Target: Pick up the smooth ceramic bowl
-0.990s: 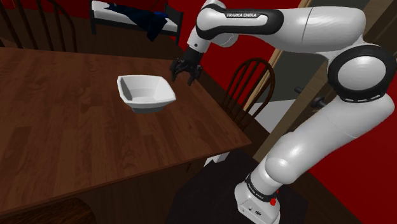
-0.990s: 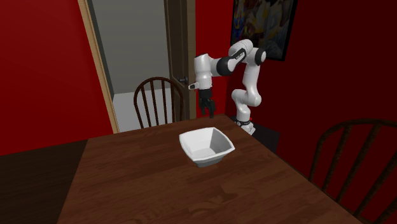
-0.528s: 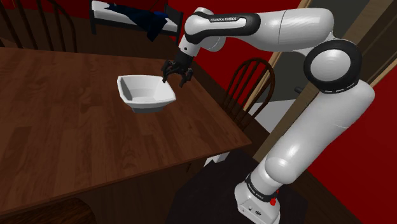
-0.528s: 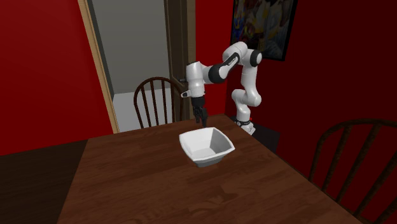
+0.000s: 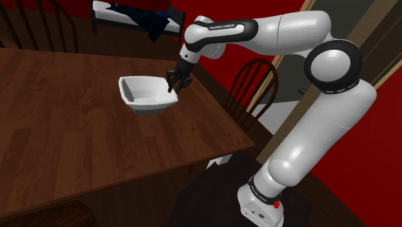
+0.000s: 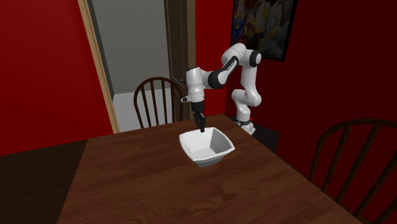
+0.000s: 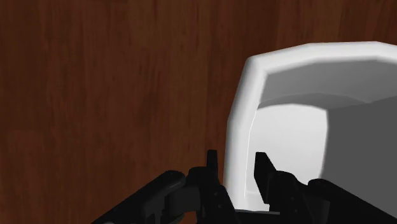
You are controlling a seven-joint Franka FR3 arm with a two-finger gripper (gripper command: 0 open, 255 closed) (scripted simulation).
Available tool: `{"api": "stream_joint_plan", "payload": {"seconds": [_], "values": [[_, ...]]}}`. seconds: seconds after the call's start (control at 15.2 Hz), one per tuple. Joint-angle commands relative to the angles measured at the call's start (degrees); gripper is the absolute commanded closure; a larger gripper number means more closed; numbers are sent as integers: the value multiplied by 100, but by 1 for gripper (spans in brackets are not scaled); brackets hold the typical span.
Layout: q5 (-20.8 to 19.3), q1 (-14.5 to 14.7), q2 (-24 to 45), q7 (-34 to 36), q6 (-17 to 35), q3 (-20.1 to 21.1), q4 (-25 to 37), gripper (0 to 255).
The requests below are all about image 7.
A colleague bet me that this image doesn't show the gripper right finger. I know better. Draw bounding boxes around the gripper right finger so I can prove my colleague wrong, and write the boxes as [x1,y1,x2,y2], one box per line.
[253,151,397,224]

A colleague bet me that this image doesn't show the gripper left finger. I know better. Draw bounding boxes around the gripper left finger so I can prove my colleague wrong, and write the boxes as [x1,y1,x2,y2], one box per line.
[92,149,240,224]

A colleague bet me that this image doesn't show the white bowl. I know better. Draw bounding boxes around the white bowl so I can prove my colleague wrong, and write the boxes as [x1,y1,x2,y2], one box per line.
[223,41,397,213]

